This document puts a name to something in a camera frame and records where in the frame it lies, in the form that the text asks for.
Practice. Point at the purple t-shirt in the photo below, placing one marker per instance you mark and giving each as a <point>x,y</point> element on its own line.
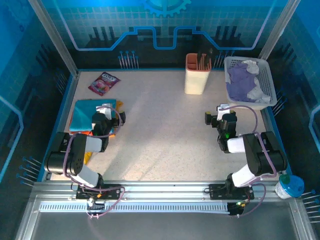
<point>240,80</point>

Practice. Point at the orange folded t-shirt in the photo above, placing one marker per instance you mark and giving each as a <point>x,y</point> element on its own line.
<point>83,133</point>

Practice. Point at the teal folded t-shirt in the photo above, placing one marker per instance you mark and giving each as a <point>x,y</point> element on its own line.
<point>82,112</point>

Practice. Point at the yellow folded t-shirt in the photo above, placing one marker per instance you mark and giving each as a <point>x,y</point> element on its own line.
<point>87,157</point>

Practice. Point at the purple candy bag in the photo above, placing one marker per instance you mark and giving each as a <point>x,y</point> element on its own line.
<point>103,83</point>

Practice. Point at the beige utensil holder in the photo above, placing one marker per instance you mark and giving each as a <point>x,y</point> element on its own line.
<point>196,80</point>

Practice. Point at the white t-shirt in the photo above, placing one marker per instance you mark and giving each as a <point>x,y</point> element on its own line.
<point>260,92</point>

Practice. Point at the white plastic basket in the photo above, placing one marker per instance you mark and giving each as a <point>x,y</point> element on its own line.
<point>268,75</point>

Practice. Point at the blue lidded plastic jar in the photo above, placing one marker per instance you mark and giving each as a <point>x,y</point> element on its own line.
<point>290,186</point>

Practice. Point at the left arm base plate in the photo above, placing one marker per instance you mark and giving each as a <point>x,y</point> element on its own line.
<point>112,191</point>

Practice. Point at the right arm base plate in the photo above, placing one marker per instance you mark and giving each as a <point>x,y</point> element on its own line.
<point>217,191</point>

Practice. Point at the aluminium mounting rail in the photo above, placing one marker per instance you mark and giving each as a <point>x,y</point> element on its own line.
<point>162,190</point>

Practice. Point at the aluminium frame post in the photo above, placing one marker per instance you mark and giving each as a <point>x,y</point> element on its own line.
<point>277,30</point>
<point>55,37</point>

